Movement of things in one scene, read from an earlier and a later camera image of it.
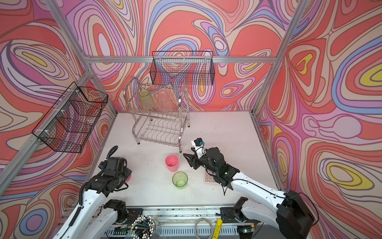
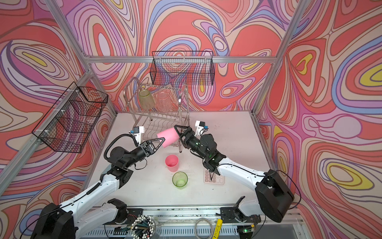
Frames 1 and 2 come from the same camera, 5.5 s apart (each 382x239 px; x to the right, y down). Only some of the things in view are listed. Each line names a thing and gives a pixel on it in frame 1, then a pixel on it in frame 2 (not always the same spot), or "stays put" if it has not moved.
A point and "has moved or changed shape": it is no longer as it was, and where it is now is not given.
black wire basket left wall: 68,124 stays put
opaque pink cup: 129,179 has moved or changed shape
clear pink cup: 164,101 stays put
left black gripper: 127,171 to 147,149
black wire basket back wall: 182,67 stays put
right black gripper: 193,162 to 188,130
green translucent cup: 146,102 stays put
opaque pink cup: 172,162 stays put
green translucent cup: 180,179 stays put
